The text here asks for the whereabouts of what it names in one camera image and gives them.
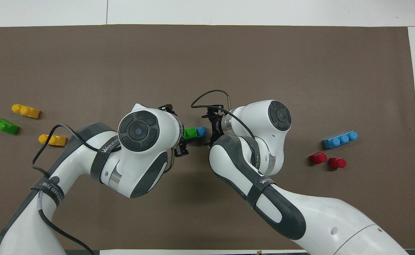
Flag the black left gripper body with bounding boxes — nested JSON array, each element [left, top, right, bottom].
[[175, 120, 186, 141]]

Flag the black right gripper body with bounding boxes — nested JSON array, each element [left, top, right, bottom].
[[211, 115, 225, 142]]

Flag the yellow two-stud toy block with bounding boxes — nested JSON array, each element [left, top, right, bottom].
[[12, 104, 41, 119], [39, 134, 67, 147]]

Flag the brown table mat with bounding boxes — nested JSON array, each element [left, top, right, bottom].
[[0, 24, 415, 250]]

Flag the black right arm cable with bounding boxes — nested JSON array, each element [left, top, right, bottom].
[[191, 89, 257, 142]]

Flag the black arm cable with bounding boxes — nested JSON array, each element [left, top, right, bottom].
[[31, 124, 100, 255], [191, 89, 257, 142]]

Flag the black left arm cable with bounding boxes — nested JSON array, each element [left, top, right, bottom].
[[31, 124, 100, 255]]

